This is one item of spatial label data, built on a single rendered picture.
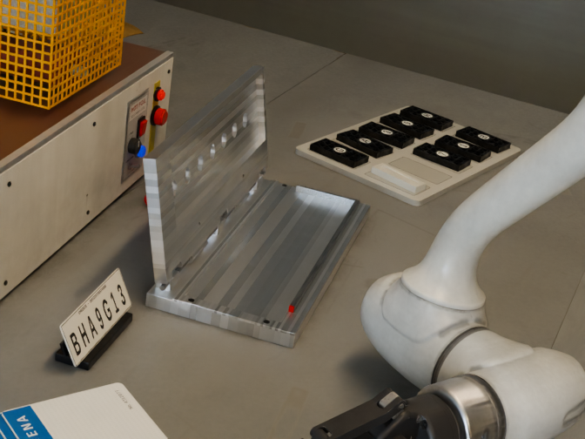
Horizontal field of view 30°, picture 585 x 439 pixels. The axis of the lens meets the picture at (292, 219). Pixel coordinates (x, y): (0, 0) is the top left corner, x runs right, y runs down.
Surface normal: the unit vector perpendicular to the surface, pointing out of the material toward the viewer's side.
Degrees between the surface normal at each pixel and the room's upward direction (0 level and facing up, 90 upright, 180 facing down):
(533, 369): 17
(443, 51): 90
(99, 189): 90
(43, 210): 90
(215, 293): 0
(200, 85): 0
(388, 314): 72
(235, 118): 79
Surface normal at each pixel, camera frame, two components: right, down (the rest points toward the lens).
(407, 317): -0.70, -0.08
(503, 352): 0.01, -0.93
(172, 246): 0.96, 0.08
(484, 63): -0.40, 0.36
